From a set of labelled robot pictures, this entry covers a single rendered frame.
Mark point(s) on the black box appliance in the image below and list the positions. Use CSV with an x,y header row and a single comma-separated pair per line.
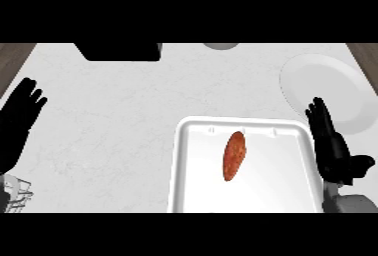
x,y
120,51

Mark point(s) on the orange sweet potato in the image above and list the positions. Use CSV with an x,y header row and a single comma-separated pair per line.
x,y
233,156

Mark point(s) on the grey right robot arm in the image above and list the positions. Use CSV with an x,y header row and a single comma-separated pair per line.
x,y
347,200

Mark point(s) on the grey round object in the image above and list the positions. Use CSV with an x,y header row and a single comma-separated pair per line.
x,y
221,46

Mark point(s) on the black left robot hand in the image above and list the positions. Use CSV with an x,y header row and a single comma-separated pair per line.
x,y
16,120

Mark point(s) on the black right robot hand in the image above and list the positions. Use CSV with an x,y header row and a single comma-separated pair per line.
x,y
328,146

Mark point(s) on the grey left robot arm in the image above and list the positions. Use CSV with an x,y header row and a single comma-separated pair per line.
x,y
13,195

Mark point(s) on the white rectangular tray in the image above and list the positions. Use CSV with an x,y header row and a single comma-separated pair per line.
x,y
244,165

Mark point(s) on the white round plate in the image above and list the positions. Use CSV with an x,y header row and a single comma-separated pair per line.
x,y
328,91

